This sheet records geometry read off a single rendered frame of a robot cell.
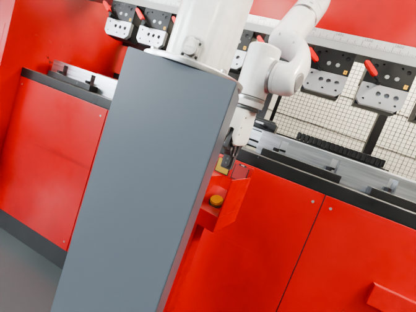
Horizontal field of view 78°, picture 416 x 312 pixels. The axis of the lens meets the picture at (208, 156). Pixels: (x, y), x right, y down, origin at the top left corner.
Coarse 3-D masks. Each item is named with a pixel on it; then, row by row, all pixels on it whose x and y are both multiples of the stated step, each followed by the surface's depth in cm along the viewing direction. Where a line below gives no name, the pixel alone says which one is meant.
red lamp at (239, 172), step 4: (236, 164) 81; (236, 168) 81; (240, 168) 80; (244, 168) 80; (236, 172) 81; (240, 172) 80; (244, 172) 80; (232, 176) 81; (236, 176) 81; (240, 176) 80; (244, 176) 80
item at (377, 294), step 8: (376, 288) 81; (384, 288) 81; (368, 296) 82; (376, 296) 81; (384, 296) 80; (392, 296) 80; (400, 296) 79; (368, 304) 82; (376, 304) 81; (384, 304) 80; (392, 304) 80; (400, 304) 79; (408, 304) 78
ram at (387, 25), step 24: (96, 0) 137; (120, 0) 126; (144, 0) 122; (264, 0) 103; (288, 0) 101; (336, 0) 95; (360, 0) 92; (384, 0) 90; (408, 0) 88; (336, 24) 95; (360, 24) 93; (384, 24) 90; (408, 24) 88; (336, 48) 95; (360, 48) 93
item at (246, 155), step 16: (48, 80) 128; (80, 96) 121; (96, 96) 118; (240, 160) 97; (256, 160) 95; (272, 160) 93; (288, 176) 91; (304, 176) 89; (336, 192) 86; (352, 192) 85; (368, 208) 83; (384, 208) 82; (400, 208) 80
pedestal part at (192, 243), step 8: (192, 232) 76; (200, 232) 79; (192, 240) 76; (192, 248) 78; (184, 256) 77; (192, 256) 81; (184, 264) 78; (184, 272) 80; (176, 280) 78; (184, 280) 83; (176, 288) 79; (168, 296) 79; (176, 296) 82; (168, 304) 79
